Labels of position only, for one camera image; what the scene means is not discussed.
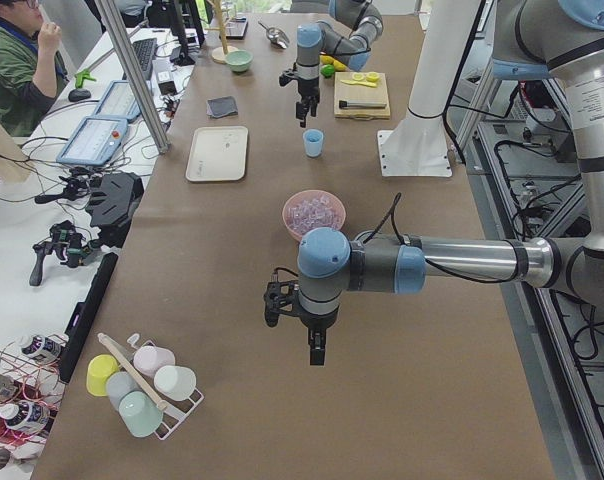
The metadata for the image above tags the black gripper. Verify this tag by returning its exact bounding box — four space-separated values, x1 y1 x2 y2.
301 309 338 366
295 77 320 128

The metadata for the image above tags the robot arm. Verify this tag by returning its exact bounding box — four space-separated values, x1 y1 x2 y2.
293 1 604 365
279 1 384 128

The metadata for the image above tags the light blue plastic cup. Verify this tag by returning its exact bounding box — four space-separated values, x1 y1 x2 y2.
303 129 324 158

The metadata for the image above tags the metal ice scoop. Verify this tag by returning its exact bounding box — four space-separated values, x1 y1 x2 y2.
258 20 290 50

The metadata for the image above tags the wooden cup tree stand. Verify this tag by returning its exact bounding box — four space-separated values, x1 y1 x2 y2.
206 0 237 64

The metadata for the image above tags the pink bowl of ice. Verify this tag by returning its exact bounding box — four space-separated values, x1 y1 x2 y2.
282 190 346 241

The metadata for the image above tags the white plastic cup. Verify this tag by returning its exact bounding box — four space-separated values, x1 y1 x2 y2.
154 365 197 401

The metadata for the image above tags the pink plastic cup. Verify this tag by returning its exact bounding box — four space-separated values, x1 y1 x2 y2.
133 345 176 377

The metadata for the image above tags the mint green plastic cup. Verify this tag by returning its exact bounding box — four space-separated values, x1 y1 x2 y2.
118 391 163 438

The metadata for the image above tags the grey plastic cup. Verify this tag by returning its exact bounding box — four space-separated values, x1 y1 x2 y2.
106 371 140 410

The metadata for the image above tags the yellow plastic cup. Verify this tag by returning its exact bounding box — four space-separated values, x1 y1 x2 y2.
86 354 120 397

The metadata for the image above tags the steel muddler black tip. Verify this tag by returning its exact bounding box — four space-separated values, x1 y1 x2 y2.
338 100 387 109

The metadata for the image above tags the wooden cutting board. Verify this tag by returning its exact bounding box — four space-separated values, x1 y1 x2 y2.
334 72 391 119

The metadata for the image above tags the green lime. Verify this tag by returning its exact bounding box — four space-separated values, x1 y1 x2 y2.
320 64 335 79

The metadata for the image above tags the whole yellow lemon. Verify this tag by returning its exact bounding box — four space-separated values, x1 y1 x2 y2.
319 55 334 65
332 59 348 72

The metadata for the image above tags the yellow plastic knife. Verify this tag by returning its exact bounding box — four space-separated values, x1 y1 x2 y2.
339 79 378 88

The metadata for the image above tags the mint green bowl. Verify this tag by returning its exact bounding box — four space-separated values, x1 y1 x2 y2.
225 50 253 73

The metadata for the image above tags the grey folded cloth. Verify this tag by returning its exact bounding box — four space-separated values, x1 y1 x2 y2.
207 96 238 119

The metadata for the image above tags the beige rabbit tray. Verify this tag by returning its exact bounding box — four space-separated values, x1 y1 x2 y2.
185 126 249 183

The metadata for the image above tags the black keyboard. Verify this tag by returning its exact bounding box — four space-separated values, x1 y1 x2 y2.
132 37 157 80

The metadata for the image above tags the teach pendant far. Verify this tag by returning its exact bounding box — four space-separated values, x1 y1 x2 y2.
93 80 141 123

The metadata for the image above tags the teach pendant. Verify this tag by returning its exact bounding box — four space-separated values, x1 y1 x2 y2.
56 115 128 166
93 80 141 123

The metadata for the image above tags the teach pendant near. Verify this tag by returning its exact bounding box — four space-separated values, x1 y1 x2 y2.
56 115 128 166

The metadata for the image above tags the black plastic housing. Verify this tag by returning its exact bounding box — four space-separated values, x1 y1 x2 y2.
85 172 144 248

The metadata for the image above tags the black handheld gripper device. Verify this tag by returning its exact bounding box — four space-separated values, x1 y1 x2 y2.
29 220 103 286

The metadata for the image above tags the person in green shirt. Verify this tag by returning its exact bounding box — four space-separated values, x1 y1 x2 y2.
0 1 68 137

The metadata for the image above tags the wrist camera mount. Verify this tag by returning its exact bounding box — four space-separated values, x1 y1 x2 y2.
263 267 301 328
278 63 299 87

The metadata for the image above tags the aluminium frame post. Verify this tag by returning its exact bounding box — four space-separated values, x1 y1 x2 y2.
96 0 170 155

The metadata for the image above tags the wooden rack handle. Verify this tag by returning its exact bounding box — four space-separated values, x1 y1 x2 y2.
97 332 168 411

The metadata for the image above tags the white wire cup rack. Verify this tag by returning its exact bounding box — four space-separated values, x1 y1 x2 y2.
127 333 204 440

